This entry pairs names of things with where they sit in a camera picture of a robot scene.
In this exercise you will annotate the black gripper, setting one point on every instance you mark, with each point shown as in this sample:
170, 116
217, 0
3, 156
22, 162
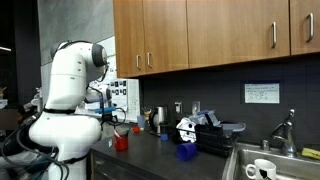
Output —
107, 116

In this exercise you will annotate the red cup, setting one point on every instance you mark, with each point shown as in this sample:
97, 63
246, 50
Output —
121, 144

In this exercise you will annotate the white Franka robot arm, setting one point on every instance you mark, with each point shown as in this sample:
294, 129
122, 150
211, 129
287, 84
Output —
70, 100

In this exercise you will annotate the loose white blue marker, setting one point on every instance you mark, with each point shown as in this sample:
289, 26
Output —
110, 143

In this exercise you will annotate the light blue plastic cup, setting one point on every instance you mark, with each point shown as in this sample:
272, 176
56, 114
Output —
141, 122

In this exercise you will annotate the small blue cup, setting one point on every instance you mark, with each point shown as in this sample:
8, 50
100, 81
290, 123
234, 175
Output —
164, 137

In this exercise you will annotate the large blue plastic cup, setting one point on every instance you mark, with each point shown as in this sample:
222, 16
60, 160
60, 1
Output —
186, 150

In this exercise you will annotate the small red object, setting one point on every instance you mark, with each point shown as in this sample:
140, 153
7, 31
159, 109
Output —
136, 129

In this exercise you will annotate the dark base cabinet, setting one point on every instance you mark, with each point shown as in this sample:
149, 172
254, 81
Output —
113, 166

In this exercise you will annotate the steel electric kettle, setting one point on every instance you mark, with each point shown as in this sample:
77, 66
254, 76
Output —
158, 118

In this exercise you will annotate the narrow wooden cabinet door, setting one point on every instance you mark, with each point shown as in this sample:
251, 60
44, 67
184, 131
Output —
128, 30

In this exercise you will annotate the medium wooden cabinet door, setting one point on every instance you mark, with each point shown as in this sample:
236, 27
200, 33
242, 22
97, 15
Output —
165, 33

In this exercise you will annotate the black dish rack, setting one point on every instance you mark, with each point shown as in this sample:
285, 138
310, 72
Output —
215, 139

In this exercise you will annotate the grey plastic container lid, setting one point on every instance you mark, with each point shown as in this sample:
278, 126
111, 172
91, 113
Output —
232, 126

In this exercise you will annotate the small metal sink knob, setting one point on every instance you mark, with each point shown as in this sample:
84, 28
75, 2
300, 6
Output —
264, 144

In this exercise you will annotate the wide wooden cabinet door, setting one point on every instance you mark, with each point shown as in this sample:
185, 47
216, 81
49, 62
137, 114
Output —
237, 30

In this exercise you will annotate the white mug black print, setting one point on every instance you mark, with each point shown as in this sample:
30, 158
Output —
263, 170

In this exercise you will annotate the stainless steel sink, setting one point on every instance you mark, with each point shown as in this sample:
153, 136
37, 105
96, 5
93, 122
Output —
276, 164

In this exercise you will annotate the chrome sink faucet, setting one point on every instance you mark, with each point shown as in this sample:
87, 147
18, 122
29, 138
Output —
284, 134

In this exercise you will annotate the yellow sponge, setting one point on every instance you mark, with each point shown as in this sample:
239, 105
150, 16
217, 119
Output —
310, 153

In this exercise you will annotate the wall power outlet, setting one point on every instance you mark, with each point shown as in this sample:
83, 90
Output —
178, 107
195, 107

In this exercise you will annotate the white paper wall sign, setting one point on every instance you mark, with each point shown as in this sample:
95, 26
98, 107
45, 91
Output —
261, 93

